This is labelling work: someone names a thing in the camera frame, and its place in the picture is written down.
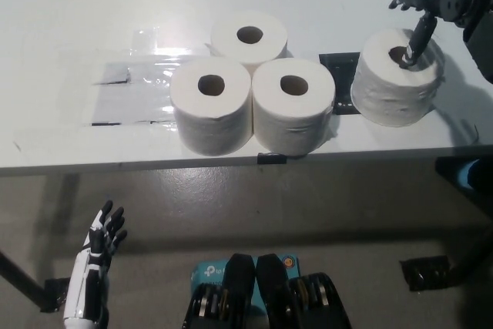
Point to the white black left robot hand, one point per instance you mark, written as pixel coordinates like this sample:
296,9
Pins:
81,284

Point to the black object with blue cap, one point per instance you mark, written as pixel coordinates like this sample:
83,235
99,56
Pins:
468,175

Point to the black table leg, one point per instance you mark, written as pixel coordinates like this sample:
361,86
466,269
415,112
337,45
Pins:
475,252
21,279

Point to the clear plastic sheet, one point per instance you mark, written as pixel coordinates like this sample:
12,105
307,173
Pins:
131,101

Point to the wrinkled white toilet paper roll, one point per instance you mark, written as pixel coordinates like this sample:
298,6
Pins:
385,101

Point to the teal tp-link box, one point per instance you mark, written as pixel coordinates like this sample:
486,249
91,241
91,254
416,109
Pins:
208,273

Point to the smooth white toilet paper roll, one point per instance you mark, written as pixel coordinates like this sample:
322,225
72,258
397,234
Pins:
292,125
212,125
230,43

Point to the black tape square marker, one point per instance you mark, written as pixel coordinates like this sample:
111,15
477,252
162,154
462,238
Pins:
343,74

